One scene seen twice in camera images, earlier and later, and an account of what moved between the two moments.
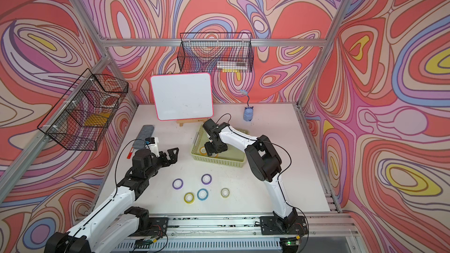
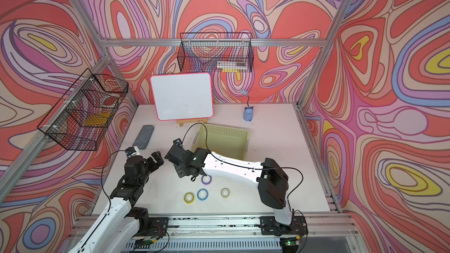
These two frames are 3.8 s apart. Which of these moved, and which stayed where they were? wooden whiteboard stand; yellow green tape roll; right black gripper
Moved: right black gripper
Stayed: yellow green tape roll; wooden whiteboard stand
